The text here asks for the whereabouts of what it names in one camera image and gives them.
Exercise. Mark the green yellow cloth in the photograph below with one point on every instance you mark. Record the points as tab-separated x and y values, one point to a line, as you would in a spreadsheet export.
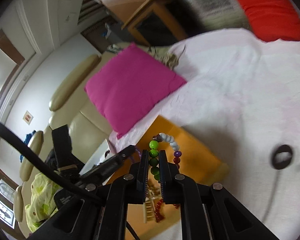
42	205

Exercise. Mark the beige leather headboard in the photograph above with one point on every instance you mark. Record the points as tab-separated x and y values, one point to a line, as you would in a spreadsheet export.
71	106

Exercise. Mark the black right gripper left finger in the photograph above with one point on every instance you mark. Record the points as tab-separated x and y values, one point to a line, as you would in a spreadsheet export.
128	189

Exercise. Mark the white flat box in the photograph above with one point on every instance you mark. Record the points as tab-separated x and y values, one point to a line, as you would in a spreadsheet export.
105	151

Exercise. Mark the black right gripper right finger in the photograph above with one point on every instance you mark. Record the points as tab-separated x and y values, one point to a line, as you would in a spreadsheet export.
177	188

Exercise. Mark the beige crumpled cloth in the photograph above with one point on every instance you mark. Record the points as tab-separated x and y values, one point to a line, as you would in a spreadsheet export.
163	54

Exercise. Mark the orange cardboard box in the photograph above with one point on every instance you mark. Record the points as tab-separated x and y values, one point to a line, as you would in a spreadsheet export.
197	162

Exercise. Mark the small wall picture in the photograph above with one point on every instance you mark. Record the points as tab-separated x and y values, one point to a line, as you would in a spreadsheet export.
28	117

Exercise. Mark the black hair scrunchie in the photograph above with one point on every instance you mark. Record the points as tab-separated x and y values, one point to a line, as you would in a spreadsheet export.
281	157

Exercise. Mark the magenta pillow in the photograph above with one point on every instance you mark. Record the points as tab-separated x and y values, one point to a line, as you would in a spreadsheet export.
128	86

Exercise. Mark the red pillow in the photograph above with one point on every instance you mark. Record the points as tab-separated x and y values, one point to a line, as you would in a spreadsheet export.
272	20

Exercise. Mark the wooden side table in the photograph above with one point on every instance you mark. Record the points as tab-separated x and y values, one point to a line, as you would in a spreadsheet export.
154	25

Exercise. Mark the beige hair claw clip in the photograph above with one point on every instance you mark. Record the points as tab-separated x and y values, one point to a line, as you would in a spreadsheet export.
152	205

